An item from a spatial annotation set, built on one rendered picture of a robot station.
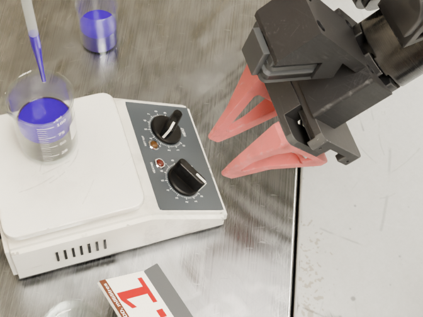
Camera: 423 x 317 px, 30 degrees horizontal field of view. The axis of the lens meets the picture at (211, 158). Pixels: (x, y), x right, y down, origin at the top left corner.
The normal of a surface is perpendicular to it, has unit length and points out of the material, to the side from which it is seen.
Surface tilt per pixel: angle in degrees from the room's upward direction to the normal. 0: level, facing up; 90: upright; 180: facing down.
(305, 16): 41
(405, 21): 90
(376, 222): 0
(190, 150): 30
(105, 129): 0
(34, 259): 90
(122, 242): 90
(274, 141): 62
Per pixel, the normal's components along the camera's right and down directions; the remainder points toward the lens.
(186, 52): 0.07, -0.49
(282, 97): -0.57, -0.22
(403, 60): -0.08, 0.57
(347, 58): 0.29, 0.85
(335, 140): 0.76, -0.49
